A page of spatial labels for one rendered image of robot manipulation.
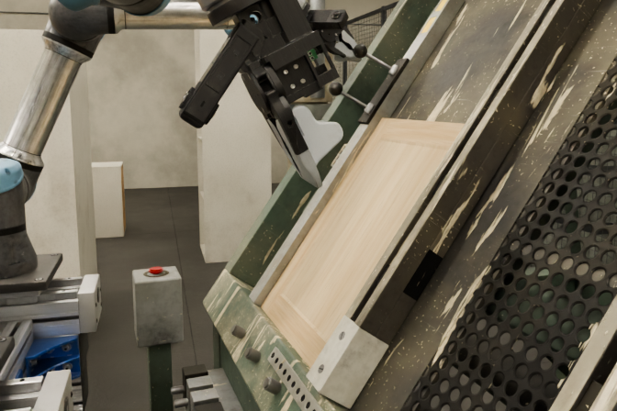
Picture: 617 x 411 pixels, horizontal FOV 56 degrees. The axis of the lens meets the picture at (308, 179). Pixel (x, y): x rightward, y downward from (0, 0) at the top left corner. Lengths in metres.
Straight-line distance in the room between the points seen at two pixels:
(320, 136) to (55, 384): 0.56
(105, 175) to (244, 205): 1.70
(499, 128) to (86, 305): 0.91
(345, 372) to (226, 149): 3.98
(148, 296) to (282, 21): 1.10
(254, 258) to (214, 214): 3.28
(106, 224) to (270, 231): 4.57
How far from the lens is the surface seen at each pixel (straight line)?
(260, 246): 1.67
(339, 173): 1.45
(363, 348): 1.00
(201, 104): 0.58
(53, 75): 1.44
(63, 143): 3.37
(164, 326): 1.62
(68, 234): 3.44
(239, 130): 4.88
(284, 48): 0.58
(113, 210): 6.12
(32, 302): 1.35
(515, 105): 1.07
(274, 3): 0.60
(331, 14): 1.50
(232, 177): 4.91
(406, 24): 1.81
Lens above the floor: 1.40
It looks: 8 degrees down
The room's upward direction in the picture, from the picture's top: straight up
